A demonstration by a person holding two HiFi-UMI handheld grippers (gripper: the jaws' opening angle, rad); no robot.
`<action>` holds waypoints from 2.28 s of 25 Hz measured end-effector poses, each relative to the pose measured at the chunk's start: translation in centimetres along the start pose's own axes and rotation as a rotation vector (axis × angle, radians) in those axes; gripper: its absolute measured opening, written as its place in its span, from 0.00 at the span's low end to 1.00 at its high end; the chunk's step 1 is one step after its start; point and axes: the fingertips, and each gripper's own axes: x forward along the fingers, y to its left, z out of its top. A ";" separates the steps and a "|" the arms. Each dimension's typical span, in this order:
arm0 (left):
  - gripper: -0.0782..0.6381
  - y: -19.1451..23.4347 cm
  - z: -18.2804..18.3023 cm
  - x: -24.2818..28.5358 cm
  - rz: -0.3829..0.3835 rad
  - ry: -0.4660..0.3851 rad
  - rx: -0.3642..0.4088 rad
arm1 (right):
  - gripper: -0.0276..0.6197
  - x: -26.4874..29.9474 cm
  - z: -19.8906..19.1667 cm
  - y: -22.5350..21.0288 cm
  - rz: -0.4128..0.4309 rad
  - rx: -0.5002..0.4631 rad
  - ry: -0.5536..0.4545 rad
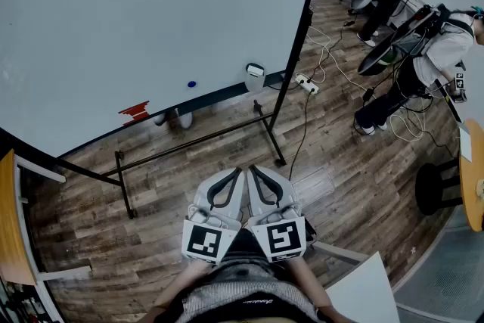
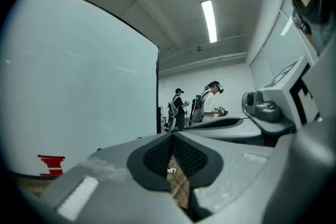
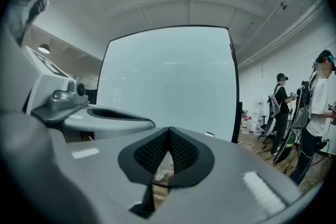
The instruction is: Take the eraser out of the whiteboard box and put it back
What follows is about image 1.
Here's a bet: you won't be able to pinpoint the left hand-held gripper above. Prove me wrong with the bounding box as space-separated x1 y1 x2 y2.
181 166 247 265

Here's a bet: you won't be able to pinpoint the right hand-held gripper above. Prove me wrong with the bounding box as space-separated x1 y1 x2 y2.
247 164 308 264

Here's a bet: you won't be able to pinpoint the white whiteboard eraser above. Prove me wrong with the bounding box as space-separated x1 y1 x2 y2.
245 63 266 78

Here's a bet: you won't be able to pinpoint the person's left forearm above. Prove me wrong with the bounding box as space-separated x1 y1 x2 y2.
138 259 213 323

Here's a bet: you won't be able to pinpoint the person's right forearm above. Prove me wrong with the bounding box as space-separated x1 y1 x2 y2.
285 256 356 323

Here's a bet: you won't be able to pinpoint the person's black trousers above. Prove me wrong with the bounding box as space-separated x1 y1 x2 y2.
221 226 317 272

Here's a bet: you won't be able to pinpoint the person's grey knit garment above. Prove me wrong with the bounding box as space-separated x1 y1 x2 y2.
177 256 322 321

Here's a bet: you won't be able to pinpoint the person's black top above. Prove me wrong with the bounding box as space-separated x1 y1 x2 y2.
154 290 330 323

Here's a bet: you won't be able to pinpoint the white power strip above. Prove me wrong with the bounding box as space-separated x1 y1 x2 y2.
294 72 321 95

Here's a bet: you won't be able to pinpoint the red stepped magnet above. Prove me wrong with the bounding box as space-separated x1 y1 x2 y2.
118 101 151 126

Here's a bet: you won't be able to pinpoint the white rectangular table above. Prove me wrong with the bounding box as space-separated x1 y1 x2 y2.
312 241 402 323

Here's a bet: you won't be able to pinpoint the black round stool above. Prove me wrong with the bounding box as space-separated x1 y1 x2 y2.
414 158 464 216

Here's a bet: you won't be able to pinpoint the round wooden table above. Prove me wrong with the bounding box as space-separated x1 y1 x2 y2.
458 119 484 233

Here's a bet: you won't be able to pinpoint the white paper sheet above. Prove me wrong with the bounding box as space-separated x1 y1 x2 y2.
459 126 474 163

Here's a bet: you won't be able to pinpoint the long black cable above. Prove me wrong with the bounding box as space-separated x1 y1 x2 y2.
289 86 317 182

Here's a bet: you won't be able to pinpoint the thin black cable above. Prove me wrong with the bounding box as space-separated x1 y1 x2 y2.
266 81 303 92

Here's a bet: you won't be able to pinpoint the long white cable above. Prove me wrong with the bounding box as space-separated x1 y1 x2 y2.
304 25 427 143

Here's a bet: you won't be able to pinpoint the wooden table white frame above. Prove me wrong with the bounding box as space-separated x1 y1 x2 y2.
0 149 94 323

